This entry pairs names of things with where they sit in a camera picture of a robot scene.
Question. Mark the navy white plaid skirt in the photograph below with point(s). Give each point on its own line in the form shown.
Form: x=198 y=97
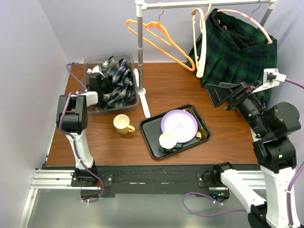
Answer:
x=121 y=79

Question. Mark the pink hanger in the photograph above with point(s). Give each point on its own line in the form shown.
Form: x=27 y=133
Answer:
x=261 y=28

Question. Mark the purple plate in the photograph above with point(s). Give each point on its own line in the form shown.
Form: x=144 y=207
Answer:
x=181 y=123

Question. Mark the cream paper cup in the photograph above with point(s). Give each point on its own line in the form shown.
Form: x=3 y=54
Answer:
x=167 y=142

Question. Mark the gold spoon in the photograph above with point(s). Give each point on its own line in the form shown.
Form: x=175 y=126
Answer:
x=202 y=134

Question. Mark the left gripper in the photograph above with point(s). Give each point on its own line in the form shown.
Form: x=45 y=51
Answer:
x=104 y=80

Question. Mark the black tray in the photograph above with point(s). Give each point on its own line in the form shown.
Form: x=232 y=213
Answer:
x=151 y=130

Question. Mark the dark green cup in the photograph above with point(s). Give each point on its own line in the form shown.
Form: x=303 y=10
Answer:
x=177 y=147

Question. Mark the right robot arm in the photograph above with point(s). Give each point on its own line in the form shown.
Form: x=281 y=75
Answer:
x=275 y=154

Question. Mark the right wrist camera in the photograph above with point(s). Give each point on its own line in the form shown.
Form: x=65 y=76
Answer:
x=271 y=78

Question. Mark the black mounting base plate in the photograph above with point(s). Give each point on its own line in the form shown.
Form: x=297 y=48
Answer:
x=156 y=179

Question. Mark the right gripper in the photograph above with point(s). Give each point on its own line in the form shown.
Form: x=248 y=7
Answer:
x=219 y=93

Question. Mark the orange plastic hanger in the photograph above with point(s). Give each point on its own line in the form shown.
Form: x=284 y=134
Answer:
x=168 y=40

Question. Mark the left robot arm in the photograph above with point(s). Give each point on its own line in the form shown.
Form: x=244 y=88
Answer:
x=72 y=120

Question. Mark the clear plastic bin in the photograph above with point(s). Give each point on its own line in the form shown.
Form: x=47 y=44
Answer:
x=91 y=62

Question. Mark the aluminium frame rail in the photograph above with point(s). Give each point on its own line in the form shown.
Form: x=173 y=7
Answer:
x=52 y=178

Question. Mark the white metal clothes rack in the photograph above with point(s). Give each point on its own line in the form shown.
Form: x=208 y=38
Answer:
x=142 y=6

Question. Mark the yellow mug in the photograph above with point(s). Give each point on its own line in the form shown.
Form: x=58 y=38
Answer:
x=122 y=124

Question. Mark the green plaid skirt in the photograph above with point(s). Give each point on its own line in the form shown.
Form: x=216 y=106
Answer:
x=236 y=51

